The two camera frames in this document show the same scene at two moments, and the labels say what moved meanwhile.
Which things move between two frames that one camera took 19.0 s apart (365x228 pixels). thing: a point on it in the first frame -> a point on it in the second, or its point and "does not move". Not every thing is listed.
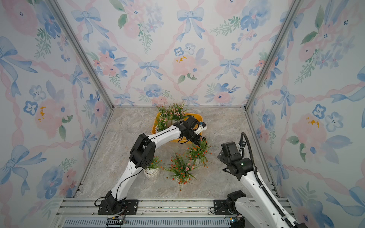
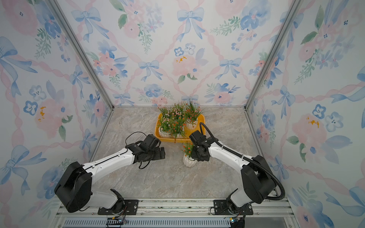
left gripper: x=196 y=142 -> x=159 y=155
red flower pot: x=151 y=172 -> x=188 y=160
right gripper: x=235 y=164 -> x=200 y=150
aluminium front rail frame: x=153 y=213 does not move
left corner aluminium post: x=58 y=10 does not move
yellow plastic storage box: x=199 y=117 does not move
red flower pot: x=179 y=169 -> x=191 y=114
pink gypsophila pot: x=167 y=112 does not move
